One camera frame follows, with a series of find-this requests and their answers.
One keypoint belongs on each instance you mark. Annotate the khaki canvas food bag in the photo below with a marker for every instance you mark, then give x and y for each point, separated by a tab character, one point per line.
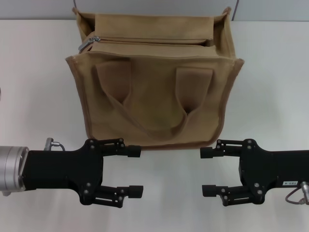
154	101

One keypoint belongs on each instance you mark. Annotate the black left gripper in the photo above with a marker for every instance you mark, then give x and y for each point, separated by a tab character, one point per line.
62	169

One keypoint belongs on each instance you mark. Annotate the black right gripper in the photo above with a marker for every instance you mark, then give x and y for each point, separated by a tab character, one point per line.
277	166

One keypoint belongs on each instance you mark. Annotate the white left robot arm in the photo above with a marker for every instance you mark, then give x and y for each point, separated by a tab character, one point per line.
12	169

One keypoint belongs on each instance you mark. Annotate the silver metal zipper pull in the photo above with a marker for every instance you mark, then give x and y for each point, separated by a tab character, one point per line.
87	43

